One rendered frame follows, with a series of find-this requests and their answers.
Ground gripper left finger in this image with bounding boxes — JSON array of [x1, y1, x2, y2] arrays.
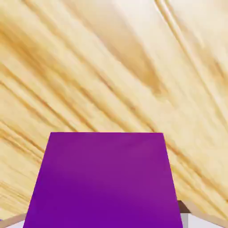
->
[[0, 213, 28, 228]]

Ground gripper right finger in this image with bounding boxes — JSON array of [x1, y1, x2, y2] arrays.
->
[[177, 200, 225, 228]]

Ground small purple cube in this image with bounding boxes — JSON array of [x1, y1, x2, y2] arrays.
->
[[22, 132, 184, 228]]

